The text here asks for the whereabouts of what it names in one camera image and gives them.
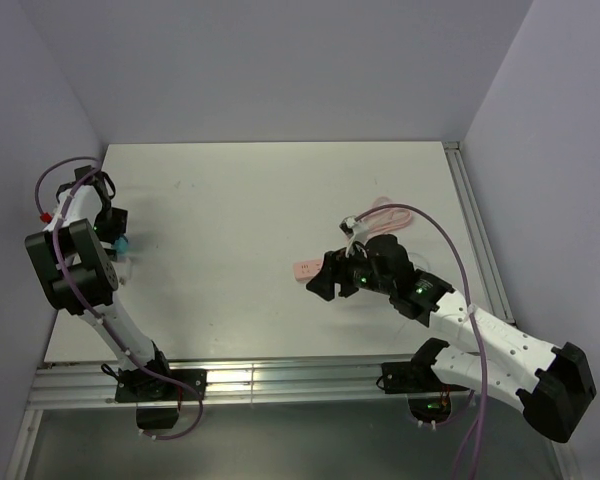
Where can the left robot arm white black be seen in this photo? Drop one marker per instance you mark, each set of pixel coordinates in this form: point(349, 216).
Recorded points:
point(77, 275)

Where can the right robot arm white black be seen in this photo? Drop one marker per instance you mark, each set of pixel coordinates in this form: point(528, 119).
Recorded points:
point(551, 386)

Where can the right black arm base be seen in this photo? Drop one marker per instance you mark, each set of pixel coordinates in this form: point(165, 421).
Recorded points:
point(410, 385)

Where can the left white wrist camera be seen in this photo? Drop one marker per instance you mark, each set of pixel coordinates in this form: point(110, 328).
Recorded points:
point(50, 218)

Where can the white plug adapter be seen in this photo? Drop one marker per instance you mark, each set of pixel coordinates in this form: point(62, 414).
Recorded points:
point(123, 268)

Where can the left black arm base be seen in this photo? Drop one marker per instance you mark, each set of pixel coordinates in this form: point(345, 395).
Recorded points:
point(158, 403)

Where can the teal plug adapter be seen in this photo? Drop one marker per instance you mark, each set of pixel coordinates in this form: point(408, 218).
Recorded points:
point(121, 245)

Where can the aluminium front rail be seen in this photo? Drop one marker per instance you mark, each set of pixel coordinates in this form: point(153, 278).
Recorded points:
point(76, 386)

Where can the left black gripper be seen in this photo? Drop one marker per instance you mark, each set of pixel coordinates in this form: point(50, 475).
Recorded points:
point(119, 219)

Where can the aluminium right side rail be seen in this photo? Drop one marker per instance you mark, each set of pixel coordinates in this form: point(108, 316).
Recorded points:
point(480, 240)

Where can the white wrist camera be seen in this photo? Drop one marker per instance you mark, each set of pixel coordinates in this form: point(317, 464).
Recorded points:
point(50, 218)
point(355, 231)

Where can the pink power strip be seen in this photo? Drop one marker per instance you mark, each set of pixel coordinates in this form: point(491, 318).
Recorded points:
point(304, 271)

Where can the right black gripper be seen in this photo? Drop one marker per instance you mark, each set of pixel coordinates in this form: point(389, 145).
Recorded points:
point(336, 260)

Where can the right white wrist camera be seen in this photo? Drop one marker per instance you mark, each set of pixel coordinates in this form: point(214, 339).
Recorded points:
point(355, 231)

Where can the aluminium rail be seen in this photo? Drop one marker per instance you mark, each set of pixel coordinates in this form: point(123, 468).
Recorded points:
point(76, 386)
point(480, 240)

